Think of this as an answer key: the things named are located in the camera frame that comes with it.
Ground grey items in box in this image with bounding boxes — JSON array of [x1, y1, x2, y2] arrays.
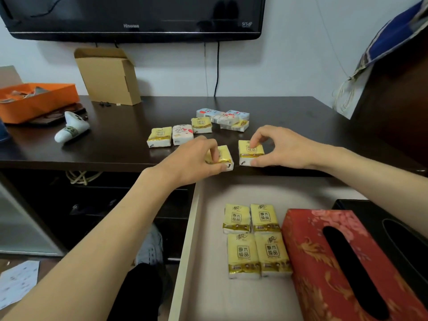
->
[[0, 86, 51, 103]]

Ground black flat television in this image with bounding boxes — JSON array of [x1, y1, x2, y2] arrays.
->
[[0, 0, 267, 43]]

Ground red floral tissue box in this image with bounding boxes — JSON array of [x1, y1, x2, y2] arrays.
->
[[281, 208, 428, 321]]

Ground blue object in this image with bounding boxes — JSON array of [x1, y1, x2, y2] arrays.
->
[[0, 118, 12, 143]]

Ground person's black trouser leg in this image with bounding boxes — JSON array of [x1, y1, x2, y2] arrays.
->
[[107, 262, 168, 321]]

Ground person's left forearm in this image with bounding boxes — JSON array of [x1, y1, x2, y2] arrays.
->
[[0, 168, 175, 321]]

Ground white cord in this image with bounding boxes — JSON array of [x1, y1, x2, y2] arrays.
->
[[332, 76, 357, 113]]

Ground black tissue box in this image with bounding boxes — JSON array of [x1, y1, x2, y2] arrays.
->
[[331, 199, 428, 307]]

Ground brown cardboard box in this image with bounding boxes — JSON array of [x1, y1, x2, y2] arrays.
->
[[74, 47, 142, 107]]

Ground white paper sheet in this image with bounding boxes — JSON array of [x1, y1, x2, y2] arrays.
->
[[0, 260, 40, 311]]

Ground person's left hand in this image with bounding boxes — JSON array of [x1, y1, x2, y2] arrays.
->
[[142, 136, 228, 191]]

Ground orange box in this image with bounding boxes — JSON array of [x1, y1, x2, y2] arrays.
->
[[0, 83, 80, 125]]

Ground yellow tissue packet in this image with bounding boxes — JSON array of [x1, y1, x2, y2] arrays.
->
[[238, 140, 265, 167], [220, 120, 250, 133], [227, 233, 261, 281], [205, 145, 235, 172], [254, 232, 294, 278], [250, 203, 281, 234], [147, 126, 173, 148], [223, 203, 251, 235], [191, 117, 213, 134]]

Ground white red-print tissue packet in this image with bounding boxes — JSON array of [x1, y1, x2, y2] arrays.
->
[[172, 124, 194, 146]]

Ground dark wooden furniture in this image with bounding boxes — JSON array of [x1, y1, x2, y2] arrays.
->
[[350, 30, 428, 168]]

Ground person's right forearm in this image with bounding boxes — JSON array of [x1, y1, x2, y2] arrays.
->
[[316, 144, 428, 238]]

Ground white ceramic ocarina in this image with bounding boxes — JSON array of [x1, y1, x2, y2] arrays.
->
[[54, 111, 91, 144]]

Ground black power cable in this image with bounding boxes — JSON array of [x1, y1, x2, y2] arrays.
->
[[214, 41, 221, 97]]

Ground dark wooden cabinet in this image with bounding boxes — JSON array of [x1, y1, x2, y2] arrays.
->
[[0, 95, 428, 262]]

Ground light wooden drawer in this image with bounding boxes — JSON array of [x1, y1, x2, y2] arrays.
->
[[168, 177, 369, 321]]

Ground person's right hand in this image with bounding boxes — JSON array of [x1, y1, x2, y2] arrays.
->
[[250, 125, 322, 170]]

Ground beige rope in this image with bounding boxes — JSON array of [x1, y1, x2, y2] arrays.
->
[[65, 170, 103, 186]]

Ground blue striped cloth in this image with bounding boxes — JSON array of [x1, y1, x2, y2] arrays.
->
[[348, 0, 428, 81]]

